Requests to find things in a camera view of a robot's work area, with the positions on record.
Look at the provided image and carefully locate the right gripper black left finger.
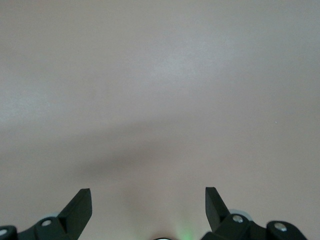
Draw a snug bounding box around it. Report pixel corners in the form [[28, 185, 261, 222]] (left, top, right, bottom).
[[0, 188, 93, 240]]

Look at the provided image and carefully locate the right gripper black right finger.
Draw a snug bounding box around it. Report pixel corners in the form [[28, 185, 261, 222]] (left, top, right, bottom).
[[199, 186, 308, 240]]

